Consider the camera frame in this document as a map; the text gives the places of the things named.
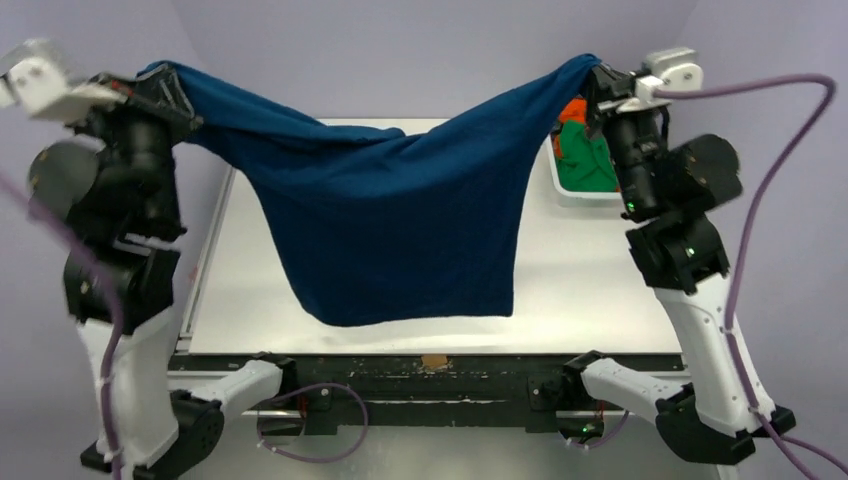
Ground green t shirt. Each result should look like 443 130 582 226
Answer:
556 119 620 193

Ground brown tape piece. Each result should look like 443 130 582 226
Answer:
420 354 450 371

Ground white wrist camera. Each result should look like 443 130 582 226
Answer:
613 47 704 114
1 38 128 125

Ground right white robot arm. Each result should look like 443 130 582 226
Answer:
561 60 795 466

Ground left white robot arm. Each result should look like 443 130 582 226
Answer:
9 66 298 479

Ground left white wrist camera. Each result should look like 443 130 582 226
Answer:
1 38 128 125

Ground orange t shirt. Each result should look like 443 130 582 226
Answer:
551 98 587 159

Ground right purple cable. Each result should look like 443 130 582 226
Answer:
566 73 848 480

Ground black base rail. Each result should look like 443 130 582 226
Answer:
166 352 686 435

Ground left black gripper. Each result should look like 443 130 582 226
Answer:
68 60 206 225

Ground blue t shirt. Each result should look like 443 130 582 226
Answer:
174 54 599 327

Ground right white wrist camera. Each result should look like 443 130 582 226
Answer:
613 47 704 114

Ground white plastic basket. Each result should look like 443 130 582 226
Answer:
547 132 624 202

